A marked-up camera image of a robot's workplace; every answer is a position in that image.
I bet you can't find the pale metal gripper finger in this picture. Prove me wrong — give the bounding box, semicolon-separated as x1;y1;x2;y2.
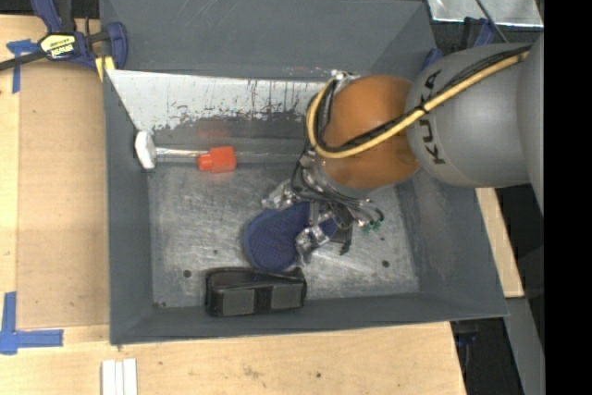
312;224;332;252
294;229;315;267

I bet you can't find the blue oval fabric pad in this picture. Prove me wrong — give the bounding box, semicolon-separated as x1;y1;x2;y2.
242;200;336;273

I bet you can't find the black and grey box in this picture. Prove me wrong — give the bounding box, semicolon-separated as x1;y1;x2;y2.
203;265;308;318

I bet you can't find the grey metal bin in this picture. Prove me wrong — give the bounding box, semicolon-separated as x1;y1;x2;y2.
96;0;511;346

